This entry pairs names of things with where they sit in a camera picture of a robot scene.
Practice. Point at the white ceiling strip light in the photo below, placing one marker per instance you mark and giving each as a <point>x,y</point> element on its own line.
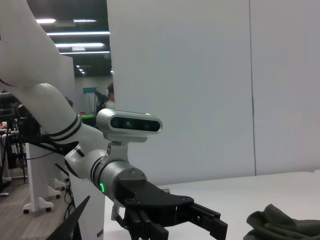
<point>77,33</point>
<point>85,21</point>
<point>79,45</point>
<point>45,21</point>
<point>85,52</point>

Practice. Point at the teal display board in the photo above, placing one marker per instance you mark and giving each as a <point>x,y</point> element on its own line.
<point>88,100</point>

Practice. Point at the person in white top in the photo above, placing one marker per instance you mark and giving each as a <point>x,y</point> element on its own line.
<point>110,96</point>

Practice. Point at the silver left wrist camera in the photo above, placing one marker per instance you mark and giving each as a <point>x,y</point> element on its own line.
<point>135,123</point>

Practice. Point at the dark green printed t-shirt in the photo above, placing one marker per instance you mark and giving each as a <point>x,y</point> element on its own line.
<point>275,225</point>

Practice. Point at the black equipment stand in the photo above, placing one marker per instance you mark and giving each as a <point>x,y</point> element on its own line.
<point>22,125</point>

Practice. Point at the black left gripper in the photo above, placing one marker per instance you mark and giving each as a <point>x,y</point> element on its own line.
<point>150,200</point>

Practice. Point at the white table side panel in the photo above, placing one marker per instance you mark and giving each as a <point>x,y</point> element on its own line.
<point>92,215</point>

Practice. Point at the white divider with feet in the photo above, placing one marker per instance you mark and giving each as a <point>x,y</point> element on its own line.
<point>35,175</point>

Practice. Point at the black wedge-shaped panel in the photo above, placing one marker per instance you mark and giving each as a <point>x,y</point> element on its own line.
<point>72,222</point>

